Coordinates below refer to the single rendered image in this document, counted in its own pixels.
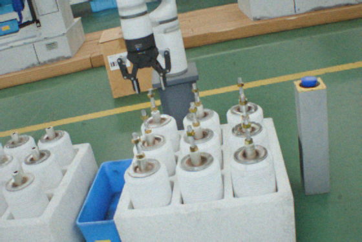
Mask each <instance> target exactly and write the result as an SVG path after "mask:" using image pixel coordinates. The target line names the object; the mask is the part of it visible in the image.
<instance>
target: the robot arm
mask: <svg viewBox="0 0 362 242"><path fill-rule="evenodd" d="M116 1H117V4H118V11H119V14H120V21H121V26H122V31H123V38H124V41H125V45H126V47H127V49H126V50H127V55H126V56H119V58H118V59H117V62H118V66H119V68H120V71H121V72H122V77H123V79H125V80H126V79H129V80H130V81H131V82H132V85H133V89H134V91H135V92H136V93H140V85H139V83H138V78H137V77H136V74H137V71H138V69H144V68H151V67H152V68H153V69H154V70H155V71H156V72H157V73H158V74H159V75H160V84H161V88H162V90H165V88H166V87H167V78H170V77H175V76H179V75H181V74H185V73H186V72H187V71H188V67H187V61H186V55H185V48H184V43H183V40H182V34H181V30H180V25H179V22H178V13H177V7H176V1H175V0H162V3H161V4H160V6H159V7H158V8H157V9H156V10H154V11H153V12H151V13H150V14H148V11H147V7H146V3H148V2H152V1H156V0H116ZM127 60H129V61H130V62H131V63H132V64H133V69H132V71H131V74H130V73H129V71H128V69H127V66H126V63H127Z"/></svg>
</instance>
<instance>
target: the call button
mask: <svg viewBox="0 0 362 242"><path fill-rule="evenodd" d="M301 82H302V83H303V85H304V86H307V87H310V86H313V85H315V83H317V78H316V77H314V76H305V77H303V78H302V79H301Z"/></svg>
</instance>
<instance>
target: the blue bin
mask: <svg viewBox="0 0 362 242"><path fill-rule="evenodd" d="M132 161H133V159H123V160H116V161H110V162H104V163H102V164H101V166H100V167H99V171H98V173H97V174H96V176H95V180H94V182H93V184H92V185H91V189H90V190H89V192H88V195H87V198H86V199H85V202H84V204H83V206H82V208H81V211H80V213H79V216H78V218H77V220H76V224H77V226H78V228H80V230H81V231H82V233H83V235H84V237H85V240H86V242H122V240H121V238H120V235H119V233H118V230H117V227H116V225H115V222H114V218H113V217H114V215H115V213H116V211H117V205H118V203H119V200H120V197H121V194H122V191H123V188H124V186H125V179H124V174H125V172H126V171H127V169H128V168H129V166H130V165H131V164H132Z"/></svg>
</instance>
